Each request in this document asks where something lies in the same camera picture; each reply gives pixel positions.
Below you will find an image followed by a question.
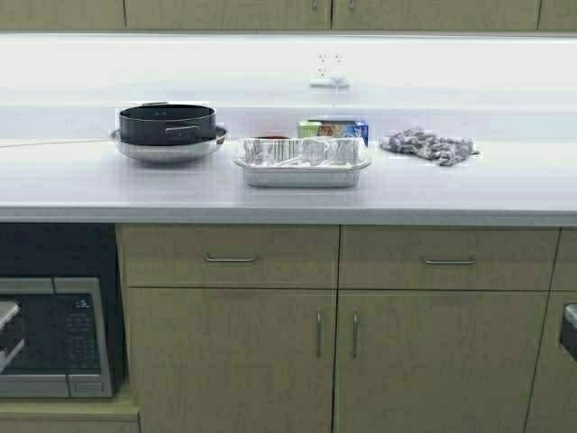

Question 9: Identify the aluminium foil tray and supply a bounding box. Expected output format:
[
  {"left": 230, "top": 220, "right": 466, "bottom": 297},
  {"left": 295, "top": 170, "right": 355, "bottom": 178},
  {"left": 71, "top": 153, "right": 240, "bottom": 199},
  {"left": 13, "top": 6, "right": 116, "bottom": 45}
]
[{"left": 234, "top": 136, "right": 371, "bottom": 189}]

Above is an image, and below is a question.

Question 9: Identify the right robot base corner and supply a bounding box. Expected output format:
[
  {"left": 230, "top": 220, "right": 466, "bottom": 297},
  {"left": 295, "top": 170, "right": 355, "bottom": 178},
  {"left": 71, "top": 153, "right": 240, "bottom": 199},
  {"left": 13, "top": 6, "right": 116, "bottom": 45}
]
[{"left": 559, "top": 303, "right": 577, "bottom": 360}]

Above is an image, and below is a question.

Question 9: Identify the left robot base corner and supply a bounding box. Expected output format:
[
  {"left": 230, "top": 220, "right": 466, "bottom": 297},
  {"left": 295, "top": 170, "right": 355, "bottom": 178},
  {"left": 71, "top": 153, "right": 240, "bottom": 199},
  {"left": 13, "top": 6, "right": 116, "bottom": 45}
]
[{"left": 1, "top": 301, "right": 24, "bottom": 372}]

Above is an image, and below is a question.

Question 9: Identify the black cooking pot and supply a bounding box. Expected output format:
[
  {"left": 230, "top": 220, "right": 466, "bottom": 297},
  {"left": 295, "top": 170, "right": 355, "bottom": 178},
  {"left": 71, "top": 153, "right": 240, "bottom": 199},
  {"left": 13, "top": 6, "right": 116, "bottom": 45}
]
[{"left": 118, "top": 103, "right": 217, "bottom": 145}]

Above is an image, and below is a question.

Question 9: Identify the red plastic lid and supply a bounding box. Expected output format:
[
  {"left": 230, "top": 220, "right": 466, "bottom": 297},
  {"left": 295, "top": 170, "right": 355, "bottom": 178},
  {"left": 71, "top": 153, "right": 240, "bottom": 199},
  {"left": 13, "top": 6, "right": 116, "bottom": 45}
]
[{"left": 254, "top": 134, "right": 290, "bottom": 140}]

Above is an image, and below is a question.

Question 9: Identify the blue green zip bag box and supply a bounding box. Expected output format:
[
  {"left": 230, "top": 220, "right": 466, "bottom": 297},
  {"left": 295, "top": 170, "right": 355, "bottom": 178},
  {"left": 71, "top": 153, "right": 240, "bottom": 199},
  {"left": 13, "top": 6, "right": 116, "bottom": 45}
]
[{"left": 297, "top": 119, "right": 369, "bottom": 145}]

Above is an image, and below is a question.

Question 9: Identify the left wooden drawer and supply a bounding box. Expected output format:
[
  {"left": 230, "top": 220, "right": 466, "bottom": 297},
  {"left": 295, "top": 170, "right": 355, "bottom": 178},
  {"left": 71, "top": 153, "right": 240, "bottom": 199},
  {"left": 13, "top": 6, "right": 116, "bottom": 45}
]
[{"left": 117, "top": 224, "right": 339, "bottom": 290}]

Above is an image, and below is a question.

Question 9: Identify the wooden drawer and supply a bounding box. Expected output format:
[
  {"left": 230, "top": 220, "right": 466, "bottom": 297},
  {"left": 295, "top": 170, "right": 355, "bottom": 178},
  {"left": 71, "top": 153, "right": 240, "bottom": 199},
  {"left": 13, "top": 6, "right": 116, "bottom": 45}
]
[
  {"left": 117, "top": 224, "right": 339, "bottom": 290},
  {"left": 339, "top": 226, "right": 559, "bottom": 291}
]

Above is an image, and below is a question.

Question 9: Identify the stainless steel pan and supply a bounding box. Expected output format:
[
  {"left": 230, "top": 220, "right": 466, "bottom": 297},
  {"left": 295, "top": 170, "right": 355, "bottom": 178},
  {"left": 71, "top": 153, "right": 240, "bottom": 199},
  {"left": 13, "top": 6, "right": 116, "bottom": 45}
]
[{"left": 110, "top": 126, "right": 228, "bottom": 164}]

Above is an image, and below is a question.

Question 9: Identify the right wooden drawer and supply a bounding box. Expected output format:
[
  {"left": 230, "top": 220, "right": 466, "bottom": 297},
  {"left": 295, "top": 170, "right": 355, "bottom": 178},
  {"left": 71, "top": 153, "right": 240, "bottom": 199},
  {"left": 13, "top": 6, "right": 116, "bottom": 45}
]
[{"left": 339, "top": 226, "right": 559, "bottom": 291}]

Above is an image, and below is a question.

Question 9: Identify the grey patterned oven mitt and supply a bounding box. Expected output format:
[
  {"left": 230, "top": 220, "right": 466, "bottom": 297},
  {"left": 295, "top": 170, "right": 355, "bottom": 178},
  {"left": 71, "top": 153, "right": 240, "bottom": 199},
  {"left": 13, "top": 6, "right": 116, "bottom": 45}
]
[{"left": 379, "top": 127, "right": 480, "bottom": 167}]

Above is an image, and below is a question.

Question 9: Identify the stainless steel microwave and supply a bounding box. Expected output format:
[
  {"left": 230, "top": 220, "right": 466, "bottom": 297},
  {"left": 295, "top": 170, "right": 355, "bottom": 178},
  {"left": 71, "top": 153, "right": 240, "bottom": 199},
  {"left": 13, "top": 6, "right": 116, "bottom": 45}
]
[{"left": 1, "top": 277, "right": 114, "bottom": 399}]

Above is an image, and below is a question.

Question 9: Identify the white power cable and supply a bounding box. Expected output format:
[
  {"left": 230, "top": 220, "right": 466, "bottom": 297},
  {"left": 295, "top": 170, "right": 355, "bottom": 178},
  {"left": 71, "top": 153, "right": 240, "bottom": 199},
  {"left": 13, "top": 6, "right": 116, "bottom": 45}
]
[{"left": 331, "top": 78, "right": 343, "bottom": 121}]

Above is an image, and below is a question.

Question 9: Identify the white wall outlet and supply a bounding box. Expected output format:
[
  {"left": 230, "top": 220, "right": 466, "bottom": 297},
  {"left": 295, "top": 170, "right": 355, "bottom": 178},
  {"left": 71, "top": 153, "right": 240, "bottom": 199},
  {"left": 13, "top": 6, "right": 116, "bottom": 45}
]
[{"left": 309, "top": 52, "right": 350, "bottom": 89}]

